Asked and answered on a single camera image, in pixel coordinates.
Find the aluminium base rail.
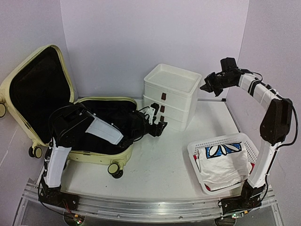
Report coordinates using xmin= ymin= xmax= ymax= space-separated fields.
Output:
xmin=14 ymin=178 xmax=283 ymax=226

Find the white three-drawer storage cabinet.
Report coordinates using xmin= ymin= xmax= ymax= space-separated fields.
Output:
xmin=143 ymin=64 xmax=202 ymax=131

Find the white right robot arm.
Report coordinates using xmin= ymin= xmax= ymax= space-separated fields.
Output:
xmin=200 ymin=57 xmax=298 ymax=214

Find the pale green hard-shell suitcase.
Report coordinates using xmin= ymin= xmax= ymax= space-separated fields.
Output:
xmin=0 ymin=44 xmax=139 ymax=178

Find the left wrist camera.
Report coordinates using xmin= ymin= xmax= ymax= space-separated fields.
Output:
xmin=145 ymin=103 xmax=159 ymax=125

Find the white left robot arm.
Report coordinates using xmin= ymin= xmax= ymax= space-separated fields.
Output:
xmin=39 ymin=103 xmax=167 ymax=210

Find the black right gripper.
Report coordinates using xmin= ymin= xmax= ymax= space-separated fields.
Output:
xmin=200 ymin=72 xmax=235 ymax=97

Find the white printed t-shirt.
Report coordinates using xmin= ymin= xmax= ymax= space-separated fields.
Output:
xmin=197 ymin=142 xmax=253 ymax=191

